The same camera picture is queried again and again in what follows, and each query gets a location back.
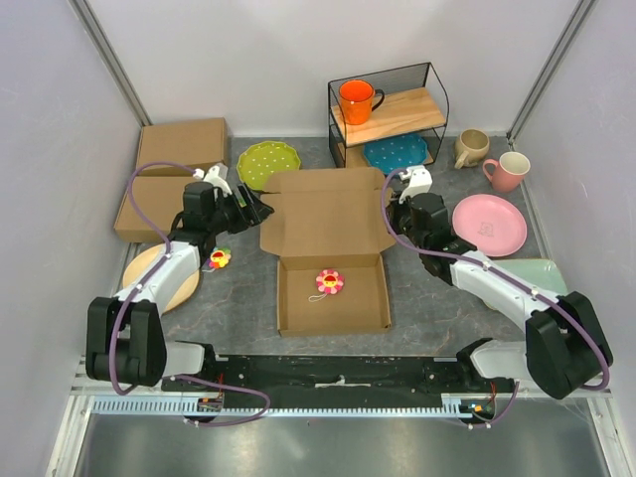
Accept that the grey cable duct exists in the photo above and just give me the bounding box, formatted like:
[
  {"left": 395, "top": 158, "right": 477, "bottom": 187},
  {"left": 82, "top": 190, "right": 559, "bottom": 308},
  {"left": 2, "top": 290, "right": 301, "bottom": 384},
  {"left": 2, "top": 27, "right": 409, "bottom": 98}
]
[{"left": 93, "top": 389, "right": 497, "bottom": 418}]

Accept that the beige ceramic mug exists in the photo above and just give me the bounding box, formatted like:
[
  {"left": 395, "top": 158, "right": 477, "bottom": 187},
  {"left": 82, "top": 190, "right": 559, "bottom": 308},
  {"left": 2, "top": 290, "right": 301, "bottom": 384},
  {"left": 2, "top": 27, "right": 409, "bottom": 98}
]
[{"left": 454, "top": 128, "right": 490, "bottom": 169}]

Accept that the orange mug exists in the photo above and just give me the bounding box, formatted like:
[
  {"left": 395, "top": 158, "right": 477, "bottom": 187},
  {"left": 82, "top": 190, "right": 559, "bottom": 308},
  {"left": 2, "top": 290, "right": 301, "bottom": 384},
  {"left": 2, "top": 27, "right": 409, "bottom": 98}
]
[{"left": 339, "top": 79, "right": 385, "bottom": 125}]

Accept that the beige bird plate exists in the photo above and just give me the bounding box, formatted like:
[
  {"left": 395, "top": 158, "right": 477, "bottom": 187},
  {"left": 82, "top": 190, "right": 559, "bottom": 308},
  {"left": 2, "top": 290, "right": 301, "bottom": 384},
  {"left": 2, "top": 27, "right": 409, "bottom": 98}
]
[{"left": 121, "top": 244, "right": 201, "bottom": 314}]

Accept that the blue dotted plate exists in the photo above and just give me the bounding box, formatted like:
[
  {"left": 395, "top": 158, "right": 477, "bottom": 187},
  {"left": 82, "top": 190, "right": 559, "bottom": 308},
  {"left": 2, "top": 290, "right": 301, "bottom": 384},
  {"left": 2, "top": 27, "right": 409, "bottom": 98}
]
[{"left": 363, "top": 133, "right": 428, "bottom": 175}]

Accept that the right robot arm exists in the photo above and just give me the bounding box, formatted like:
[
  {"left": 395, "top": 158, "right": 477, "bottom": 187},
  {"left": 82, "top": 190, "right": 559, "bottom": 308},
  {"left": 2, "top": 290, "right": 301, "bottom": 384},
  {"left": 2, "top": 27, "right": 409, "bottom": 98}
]
[{"left": 380, "top": 193, "right": 613, "bottom": 399}]

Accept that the closed cardboard box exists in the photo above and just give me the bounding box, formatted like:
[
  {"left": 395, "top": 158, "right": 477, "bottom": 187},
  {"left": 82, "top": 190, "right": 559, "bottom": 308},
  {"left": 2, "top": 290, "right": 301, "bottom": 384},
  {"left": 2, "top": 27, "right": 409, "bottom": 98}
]
[
  {"left": 136, "top": 117, "right": 230, "bottom": 171},
  {"left": 114, "top": 176, "right": 195, "bottom": 243}
]

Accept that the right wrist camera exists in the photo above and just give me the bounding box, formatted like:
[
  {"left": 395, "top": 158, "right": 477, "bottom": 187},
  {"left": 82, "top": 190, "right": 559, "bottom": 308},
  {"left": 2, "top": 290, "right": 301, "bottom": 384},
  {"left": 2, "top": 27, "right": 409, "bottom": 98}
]
[{"left": 396, "top": 165, "right": 432, "bottom": 204}]

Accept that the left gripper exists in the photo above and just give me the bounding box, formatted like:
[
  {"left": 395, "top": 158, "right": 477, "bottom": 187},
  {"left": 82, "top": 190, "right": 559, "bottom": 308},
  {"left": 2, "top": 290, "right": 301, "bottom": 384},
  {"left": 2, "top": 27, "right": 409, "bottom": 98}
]
[{"left": 207, "top": 182, "right": 273, "bottom": 235}]

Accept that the closed cardboard box front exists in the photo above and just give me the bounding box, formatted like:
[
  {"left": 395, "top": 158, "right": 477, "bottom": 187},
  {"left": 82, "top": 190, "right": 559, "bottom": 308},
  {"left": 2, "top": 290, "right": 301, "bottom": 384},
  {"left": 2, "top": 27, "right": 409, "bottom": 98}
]
[{"left": 114, "top": 176, "right": 195, "bottom": 243}]

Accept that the pink flower toy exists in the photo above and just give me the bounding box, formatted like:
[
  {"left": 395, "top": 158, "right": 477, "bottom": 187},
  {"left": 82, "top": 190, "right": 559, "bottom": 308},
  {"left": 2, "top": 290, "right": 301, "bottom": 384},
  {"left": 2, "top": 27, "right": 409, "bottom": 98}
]
[{"left": 308, "top": 269, "right": 345, "bottom": 302}]

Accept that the black wire wooden shelf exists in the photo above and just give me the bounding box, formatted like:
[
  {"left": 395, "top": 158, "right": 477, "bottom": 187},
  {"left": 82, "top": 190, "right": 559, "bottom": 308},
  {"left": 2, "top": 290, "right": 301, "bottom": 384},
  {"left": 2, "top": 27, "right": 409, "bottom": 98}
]
[{"left": 327, "top": 62, "right": 450, "bottom": 168}]

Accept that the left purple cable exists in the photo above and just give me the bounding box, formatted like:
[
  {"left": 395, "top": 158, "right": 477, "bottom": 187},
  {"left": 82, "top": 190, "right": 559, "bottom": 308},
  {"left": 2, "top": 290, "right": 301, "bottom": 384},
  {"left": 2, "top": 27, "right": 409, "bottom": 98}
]
[{"left": 108, "top": 161, "right": 206, "bottom": 397}]

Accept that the pink mug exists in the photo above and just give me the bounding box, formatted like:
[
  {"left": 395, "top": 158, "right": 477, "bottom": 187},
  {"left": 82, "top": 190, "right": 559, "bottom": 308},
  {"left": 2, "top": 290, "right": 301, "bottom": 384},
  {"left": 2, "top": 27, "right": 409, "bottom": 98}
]
[{"left": 482, "top": 151, "right": 531, "bottom": 193}]

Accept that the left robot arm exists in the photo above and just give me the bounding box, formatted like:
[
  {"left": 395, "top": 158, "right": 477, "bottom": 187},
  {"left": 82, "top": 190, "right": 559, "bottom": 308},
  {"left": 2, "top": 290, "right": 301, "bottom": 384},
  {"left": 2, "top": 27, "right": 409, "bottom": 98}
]
[{"left": 85, "top": 182, "right": 274, "bottom": 395}]

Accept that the closed cardboard box rear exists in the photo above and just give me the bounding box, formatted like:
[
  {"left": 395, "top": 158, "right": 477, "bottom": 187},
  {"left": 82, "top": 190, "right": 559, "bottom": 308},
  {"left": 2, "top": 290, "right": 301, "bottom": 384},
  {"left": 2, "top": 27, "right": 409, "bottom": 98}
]
[{"left": 136, "top": 117, "right": 230, "bottom": 171}]

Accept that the mint rectangular plate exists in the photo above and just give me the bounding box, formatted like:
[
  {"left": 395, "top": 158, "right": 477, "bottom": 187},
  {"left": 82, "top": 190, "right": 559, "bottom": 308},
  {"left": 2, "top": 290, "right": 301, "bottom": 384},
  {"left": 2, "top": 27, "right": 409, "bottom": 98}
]
[{"left": 495, "top": 258, "right": 569, "bottom": 295}]

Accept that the large cardboard box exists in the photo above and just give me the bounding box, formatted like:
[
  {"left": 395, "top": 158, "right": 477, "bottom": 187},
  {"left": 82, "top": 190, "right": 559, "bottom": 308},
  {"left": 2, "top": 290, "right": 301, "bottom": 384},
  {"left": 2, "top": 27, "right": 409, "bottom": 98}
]
[{"left": 260, "top": 168, "right": 395, "bottom": 337}]

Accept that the green dotted plate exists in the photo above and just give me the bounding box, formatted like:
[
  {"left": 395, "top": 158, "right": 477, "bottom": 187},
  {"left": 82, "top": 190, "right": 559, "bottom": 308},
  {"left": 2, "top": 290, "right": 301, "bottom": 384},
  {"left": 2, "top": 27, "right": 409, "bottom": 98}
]
[{"left": 237, "top": 141, "right": 301, "bottom": 191}]

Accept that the pink round plate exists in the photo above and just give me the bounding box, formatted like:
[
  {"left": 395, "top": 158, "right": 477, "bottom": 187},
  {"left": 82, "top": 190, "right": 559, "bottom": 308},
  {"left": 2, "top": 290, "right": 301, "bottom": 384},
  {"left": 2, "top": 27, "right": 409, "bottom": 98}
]
[{"left": 452, "top": 194, "right": 528, "bottom": 257}]

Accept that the rainbow flower toy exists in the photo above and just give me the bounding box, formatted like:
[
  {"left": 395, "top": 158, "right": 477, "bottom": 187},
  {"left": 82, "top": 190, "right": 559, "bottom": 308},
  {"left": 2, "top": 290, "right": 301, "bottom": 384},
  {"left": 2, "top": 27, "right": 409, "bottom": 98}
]
[{"left": 207, "top": 247, "right": 232, "bottom": 269}]

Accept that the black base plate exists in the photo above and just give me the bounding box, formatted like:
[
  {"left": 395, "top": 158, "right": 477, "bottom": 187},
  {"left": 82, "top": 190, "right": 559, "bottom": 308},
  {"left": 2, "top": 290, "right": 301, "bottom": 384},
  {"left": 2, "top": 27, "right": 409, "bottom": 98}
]
[{"left": 160, "top": 347, "right": 513, "bottom": 413}]

